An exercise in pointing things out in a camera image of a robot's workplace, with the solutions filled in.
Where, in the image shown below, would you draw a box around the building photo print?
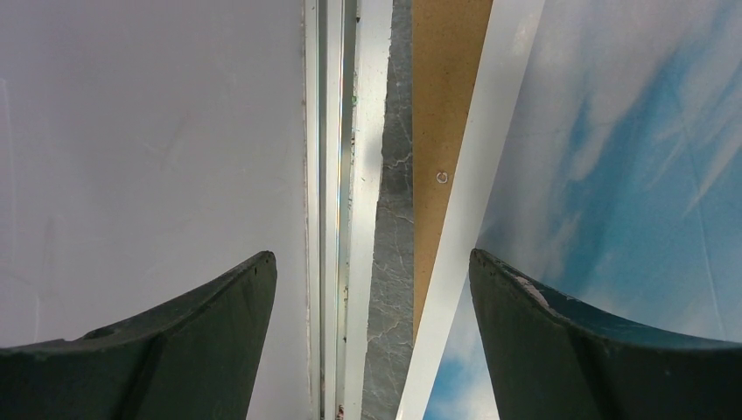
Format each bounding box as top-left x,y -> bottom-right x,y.
397,1 -> 741,419

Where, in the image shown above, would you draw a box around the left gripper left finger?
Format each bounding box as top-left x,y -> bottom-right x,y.
1,251 -> 277,419

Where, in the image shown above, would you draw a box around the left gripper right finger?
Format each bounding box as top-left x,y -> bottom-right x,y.
469,249 -> 741,419

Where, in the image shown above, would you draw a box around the brown cardboard backing board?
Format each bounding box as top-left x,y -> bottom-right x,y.
412,0 -> 493,330

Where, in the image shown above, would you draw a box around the aluminium rail frame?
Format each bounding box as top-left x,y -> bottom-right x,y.
304,1 -> 394,419

